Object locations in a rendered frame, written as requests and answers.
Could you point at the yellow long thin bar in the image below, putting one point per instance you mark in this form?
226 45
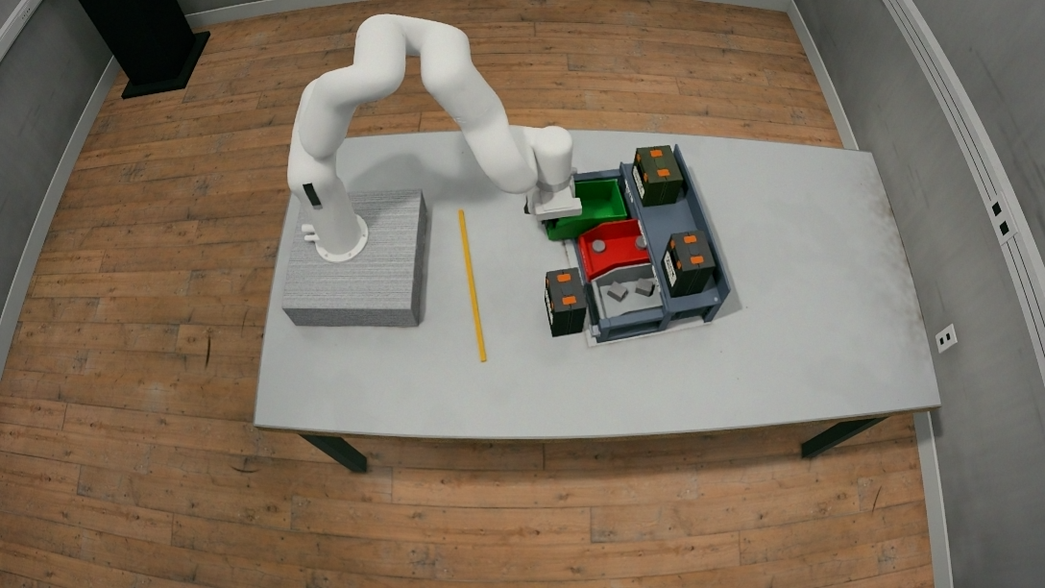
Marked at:
471 284

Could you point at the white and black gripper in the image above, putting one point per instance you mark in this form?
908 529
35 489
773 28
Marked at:
533 196

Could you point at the red open bin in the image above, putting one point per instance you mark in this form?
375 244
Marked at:
620 250

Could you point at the green bin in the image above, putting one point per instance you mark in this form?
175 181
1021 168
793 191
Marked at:
598 199

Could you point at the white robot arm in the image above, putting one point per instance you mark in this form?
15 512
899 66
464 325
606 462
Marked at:
450 77

